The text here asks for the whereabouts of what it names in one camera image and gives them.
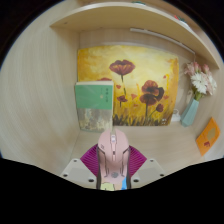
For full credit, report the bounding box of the pale teal faceted vase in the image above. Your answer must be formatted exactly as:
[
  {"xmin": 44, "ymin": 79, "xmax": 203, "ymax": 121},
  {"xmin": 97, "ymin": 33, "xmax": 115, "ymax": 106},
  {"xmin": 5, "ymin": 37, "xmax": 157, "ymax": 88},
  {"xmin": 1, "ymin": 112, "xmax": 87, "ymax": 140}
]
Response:
[{"xmin": 180, "ymin": 96, "xmax": 200, "ymax": 128}]

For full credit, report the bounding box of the orange-covered book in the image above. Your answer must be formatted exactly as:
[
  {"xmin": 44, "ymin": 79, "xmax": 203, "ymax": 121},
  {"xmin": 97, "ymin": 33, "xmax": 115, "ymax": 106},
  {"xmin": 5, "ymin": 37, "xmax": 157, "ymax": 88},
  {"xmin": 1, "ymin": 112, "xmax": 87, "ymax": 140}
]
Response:
[{"xmin": 195, "ymin": 117, "xmax": 222, "ymax": 157}]

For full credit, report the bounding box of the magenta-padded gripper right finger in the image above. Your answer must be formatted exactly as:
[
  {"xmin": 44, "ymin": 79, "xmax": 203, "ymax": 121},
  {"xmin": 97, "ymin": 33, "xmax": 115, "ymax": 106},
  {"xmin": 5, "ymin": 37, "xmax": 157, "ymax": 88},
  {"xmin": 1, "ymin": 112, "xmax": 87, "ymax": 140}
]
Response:
[{"xmin": 125, "ymin": 144, "xmax": 167, "ymax": 191}]

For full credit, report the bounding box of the pink computer mouse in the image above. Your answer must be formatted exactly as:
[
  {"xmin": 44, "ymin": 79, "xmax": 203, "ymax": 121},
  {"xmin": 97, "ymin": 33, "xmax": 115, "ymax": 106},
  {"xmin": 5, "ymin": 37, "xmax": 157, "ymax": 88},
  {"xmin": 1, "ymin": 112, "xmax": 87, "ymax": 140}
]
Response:
[{"xmin": 96, "ymin": 128, "xmax": 131, "ymax": 184}]

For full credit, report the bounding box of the white under-shelf light bar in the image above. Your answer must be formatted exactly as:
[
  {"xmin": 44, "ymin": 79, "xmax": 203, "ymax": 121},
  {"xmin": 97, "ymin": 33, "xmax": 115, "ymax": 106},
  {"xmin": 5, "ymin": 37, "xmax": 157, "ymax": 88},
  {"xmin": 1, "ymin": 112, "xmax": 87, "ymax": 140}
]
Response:
[{"xmin": 129, "ymin": 27, "xmax": 197, "ymax": 56}]

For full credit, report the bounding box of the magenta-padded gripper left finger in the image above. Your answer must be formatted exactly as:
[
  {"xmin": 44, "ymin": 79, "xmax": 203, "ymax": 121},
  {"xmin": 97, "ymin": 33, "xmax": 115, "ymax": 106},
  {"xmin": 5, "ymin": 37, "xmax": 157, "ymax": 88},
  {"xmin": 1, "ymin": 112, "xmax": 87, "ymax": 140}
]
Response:
[{"xmin": 60, "ymin": 143, "xmax": 102, "ymax": 191}]

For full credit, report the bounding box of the white power strip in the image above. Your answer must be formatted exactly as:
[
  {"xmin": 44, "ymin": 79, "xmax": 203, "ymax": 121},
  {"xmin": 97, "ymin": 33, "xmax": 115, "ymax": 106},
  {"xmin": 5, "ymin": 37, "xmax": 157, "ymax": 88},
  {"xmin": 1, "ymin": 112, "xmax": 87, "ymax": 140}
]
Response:
[{"xmin": 170, "ymin": 111, "xmax": 183, "ymax": 123}]

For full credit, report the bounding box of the white and pink flower bouquet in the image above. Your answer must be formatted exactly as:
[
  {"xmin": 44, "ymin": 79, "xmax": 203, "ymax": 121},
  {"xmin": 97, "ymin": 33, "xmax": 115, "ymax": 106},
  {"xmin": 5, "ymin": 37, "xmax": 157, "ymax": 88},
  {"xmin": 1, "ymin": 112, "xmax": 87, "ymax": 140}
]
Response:
[{"xmin": 183, "ymin": 60, "xmax": 218, "ymax": 102}]

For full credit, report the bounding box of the green-covered book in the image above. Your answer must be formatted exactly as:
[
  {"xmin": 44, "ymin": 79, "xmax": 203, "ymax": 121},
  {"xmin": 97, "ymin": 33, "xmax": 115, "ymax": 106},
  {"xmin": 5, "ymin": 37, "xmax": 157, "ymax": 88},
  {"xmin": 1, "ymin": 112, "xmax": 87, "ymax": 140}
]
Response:
[{"xmin": 74, "ymin": 81, "xmax": 115, "ymax": 132}]

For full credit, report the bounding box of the yellow poppy flower painting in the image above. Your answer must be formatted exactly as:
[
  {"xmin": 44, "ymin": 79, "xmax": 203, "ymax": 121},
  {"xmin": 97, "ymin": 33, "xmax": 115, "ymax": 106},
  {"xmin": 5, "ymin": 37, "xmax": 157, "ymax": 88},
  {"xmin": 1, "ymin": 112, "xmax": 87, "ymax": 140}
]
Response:
[{"xmin": 77, "ymin": 45, "xmax": 180, "ymax": 127}]

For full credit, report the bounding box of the wooden wall shelf unit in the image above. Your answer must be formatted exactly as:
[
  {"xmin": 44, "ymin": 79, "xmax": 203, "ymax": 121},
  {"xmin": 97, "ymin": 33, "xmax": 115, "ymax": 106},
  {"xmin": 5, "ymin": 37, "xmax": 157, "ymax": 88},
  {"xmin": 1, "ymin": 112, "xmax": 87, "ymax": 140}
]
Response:
[{"xmin": 49, "ymin": 0, "xmax": 222, "ymax": 70}]

